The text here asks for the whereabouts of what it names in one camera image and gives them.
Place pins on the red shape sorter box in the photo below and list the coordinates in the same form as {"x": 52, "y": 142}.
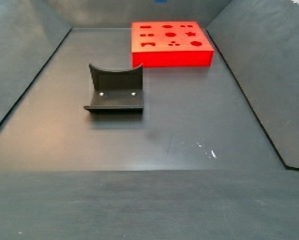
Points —
{"x": 170, "y": 44}

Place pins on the blue tape piece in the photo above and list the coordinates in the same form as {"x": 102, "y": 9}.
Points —
{"x": 161, "y": 1}

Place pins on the black curved holder bracket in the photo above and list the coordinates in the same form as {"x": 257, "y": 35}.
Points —
{"x": 118, "y": 90}

